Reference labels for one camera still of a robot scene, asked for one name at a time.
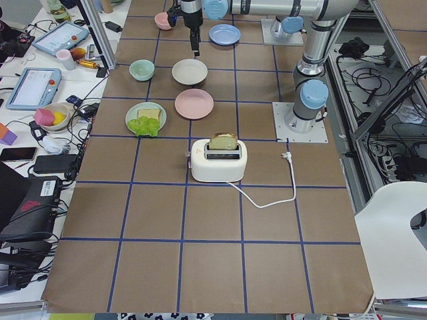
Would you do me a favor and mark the beige bowl with toys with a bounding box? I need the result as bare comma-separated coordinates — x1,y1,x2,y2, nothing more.
33,102,73,133

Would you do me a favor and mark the pink cup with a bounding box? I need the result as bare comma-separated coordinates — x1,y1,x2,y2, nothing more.
55,49,76,70

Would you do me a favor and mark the orange screwdriver handle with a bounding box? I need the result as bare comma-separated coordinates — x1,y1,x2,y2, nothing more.
76,59,99,69

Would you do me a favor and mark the teach pendant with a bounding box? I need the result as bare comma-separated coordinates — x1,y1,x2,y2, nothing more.
32,21,89,56
5,67,61,111

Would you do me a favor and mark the white chair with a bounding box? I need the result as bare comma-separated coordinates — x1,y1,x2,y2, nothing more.
355,181,426,299

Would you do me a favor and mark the aluminium frame post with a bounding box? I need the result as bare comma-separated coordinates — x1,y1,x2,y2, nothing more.
77,0,117,71

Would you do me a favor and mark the green bowl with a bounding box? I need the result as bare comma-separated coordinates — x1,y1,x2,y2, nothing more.
129,59,155,81

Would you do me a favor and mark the black smartphone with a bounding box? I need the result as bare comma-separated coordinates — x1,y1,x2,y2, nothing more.
1,147,38,162

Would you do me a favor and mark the toast slice in toaster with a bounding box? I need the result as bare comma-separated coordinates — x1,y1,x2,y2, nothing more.
209,133,238,150

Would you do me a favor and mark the bread slice on plate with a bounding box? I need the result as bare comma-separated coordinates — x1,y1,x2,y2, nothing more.
137,109,161,123

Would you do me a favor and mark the pink bowl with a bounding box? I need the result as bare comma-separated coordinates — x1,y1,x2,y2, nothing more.
154,12,172,31

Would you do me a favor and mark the white toaster power cable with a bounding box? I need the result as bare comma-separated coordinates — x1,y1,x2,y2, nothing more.
225,151,298,209

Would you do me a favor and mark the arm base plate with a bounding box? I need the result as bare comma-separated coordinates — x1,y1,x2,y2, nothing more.
261,17,304,46
272,102,328,143

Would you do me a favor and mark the white plate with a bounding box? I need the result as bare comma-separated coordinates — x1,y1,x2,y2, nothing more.
171,59,208,85

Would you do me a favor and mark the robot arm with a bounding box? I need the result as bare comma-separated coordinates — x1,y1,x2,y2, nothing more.
270,16,304,38
167,1,348,134

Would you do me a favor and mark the white toaster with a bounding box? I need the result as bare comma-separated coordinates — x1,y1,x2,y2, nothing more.
189,139,248,183

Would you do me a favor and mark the teach pendant far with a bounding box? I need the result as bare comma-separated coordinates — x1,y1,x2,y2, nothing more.
32,21,89,56

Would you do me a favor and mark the black power adapter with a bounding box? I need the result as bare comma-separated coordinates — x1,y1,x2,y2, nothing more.
104,21,123,33

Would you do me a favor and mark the green plate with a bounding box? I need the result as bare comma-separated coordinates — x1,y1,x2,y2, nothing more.
125,102,167,137

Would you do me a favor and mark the pink plate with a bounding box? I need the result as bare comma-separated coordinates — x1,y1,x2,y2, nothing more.
174,89,214,119

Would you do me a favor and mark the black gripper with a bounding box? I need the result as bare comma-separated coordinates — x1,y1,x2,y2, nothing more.
167,0,203,56

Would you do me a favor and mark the blue plate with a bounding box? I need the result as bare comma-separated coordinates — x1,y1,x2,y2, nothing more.
209,24,241,46

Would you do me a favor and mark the green lettuce leaf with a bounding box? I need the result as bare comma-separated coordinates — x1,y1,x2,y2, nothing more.
127,119,160,137

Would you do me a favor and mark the teach pendant near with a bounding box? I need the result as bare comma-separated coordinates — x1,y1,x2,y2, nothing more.
5,67,61,111

